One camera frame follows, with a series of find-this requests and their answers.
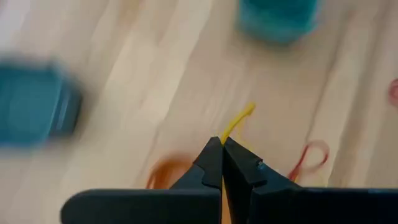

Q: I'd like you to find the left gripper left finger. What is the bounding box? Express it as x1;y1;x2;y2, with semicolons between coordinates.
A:
60;136;223;224

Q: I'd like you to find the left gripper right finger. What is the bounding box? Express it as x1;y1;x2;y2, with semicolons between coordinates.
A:
222;136;398;224

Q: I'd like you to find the yellow rubber band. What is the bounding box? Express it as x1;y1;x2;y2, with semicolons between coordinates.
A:
220;101;257;224

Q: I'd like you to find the orange rubber band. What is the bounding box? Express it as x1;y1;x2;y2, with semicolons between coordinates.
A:
145;152;196;190

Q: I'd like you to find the blue plastic basket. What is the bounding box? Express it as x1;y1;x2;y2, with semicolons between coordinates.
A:
0;57;84;149

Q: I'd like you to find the teal plastic basket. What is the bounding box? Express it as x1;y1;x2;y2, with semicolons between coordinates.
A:
236;0;322;45

